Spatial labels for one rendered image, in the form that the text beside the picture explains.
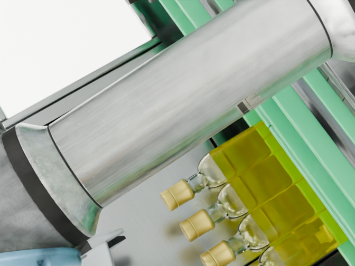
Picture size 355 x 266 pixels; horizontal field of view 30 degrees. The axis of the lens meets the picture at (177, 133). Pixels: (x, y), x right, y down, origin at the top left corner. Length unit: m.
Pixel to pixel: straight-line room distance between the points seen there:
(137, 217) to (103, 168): 0.63
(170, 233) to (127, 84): 0.64
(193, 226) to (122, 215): 0.19
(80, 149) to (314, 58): 0.21
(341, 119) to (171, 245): 0.38
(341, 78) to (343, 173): 0.14
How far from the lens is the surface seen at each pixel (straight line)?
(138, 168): 0.54
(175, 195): 1.03
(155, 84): 0.54
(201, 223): 1.02
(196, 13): 1.12
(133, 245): 1.16
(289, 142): 1.02
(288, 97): 0.96
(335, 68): 0.98
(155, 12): 1.36
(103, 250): 0.99
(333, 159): 0.94
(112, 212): 1.17
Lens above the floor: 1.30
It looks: 11 degrees down
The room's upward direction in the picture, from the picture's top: 121 degrees counter-clockwise
